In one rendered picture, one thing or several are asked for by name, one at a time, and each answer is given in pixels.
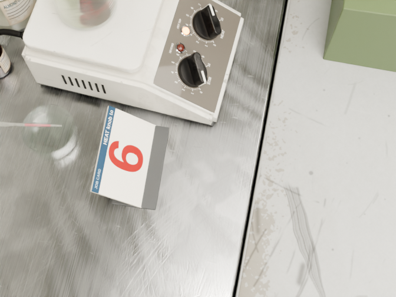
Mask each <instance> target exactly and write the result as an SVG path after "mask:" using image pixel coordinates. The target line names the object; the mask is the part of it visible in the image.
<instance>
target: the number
mask: <svg viewBox="0 0 396 297"><path fill-rule="evenodd" d="M149 132H150V125H148V124H146V123H144V122H141V121H138V120H136V119H134V118H132V117H129V116H127V115H125V114H122V113H120V112H118V111H115V115H114V120H113V125H112V129H111V134H110V140H109V144H108V149H107V155H106V158H105V164H104V170H103V175H102V179H101V184H100V190H99V191H101V192H104V193H107V194H110V195H113V196H116V197H119V198H122V199H125V200H128V201H131V202H134V203H137V199H138V193H139V189H140V182H141V176H142V172H143V166H144V159H145V156H146V149H147V143H148V139H149Z"/></svg>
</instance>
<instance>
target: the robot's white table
mask: <svg viewBox="0 0 396 297"><path fill-rule="evenodd" d="M331 2H332V0H286V2H285V9H284V12H283V18H282V25H281V29H280V35H279V42H278V48H277V52H276V58H275V65H274V69H273V75H272V81H271V85H270V92H269V98H268V104H267V108H266V114H265V120H264V125H263V131H262V137H261V141H260V147H259V154H258V160H257V164H256V171H255V177H254V181H253V187H252V194H251V198H250V204H249V210H248V214H247V221H246V227H245V233H244V237H243V243H242V250H241V254H240V260H239V266H238V270H237V277H236V283H235V289H234V293H233V297H396V72H392V71H386V70H380V69H376V68H370V67H363V66H359V65H353V64H346V63H343V62H336V61H330V60H324V59H323V57H324V49H325V42H326V34H327V30H328V22H329V14H330V10H331Z"/></svg>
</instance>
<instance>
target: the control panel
mask: <svg viewBox="0 0 396 297"><path fill-rule="evenodd" d="M208 4H211V5H213V7H214V10H215V12H216V15H217V17H218V19H219V22H220V28H221V30H222V32H221V34H220V35H218V36H217V37H216V38H214V39H211V40H206V39H203V38H201V37H199V36H198V35H197V34H196V32H195V30H194V28H193V17H194V15H195V14H196V13H197V12H198V11H200V10H202V9H203V8H204V7H205V6H207V5H208ZM240 18H241V16H239V15H238V14H236V13H234V12H232V11H230V10H228V9H227V8H225V7H223V6H221V5H220V4H218V3H216V2H215V1H212V0H179V2H178V4H177V8H176V11H175V14H174V18H173V21H172V23H171V27H170V31H169V34H168V36H167V40H166V43H165V46H164V49H163V53H162V55H161V58H160V62H159V66H158V68H157V71H156V75H155V78H154V82H153V84H155V85H156V86H158V87H160V88H162V89H164V90H167V91H169V92H171V93H173V94H175V95H177V96H179V97H181V98H184V99H185V100H187V101H189V102H191V103H193V104H195V105H198V106H200V107H202V108H204V109H206V110H208V111H210V112H213V113H215V110H216V106H217V102H218V99H219V95H220V91H221V89H222V84H223V80H224V77H225V73H226V70H227V66H228V63H229V59H230V55H231V52H232V48H233V44H234V41H235V37H236V33H237V29H238V26H239V22H240ZM184 27H187V28H188V29H189V34H187V35H186V34H184V33H183V31H182V29H183V28H184ZM179 44H182V45H183V46H184V50H183V51H182V52H180V51H179V50H178V49H177V45H179ZM194 52H198V53H199V54H200V55H201V58H202V61H203V63H204V65H205V66H206V69H207V82H206V83H205V84H204V85H202V86H200V87H196V88H193V87H189V86H187V85H186V84H185V83H184V82H183V81H182V80H181V79H180V77H179V72H178V68H179V64H180V62H181V60H182V59H184V58H186V57H188V56H189V55H192V54H193V53H194Z"/></svg>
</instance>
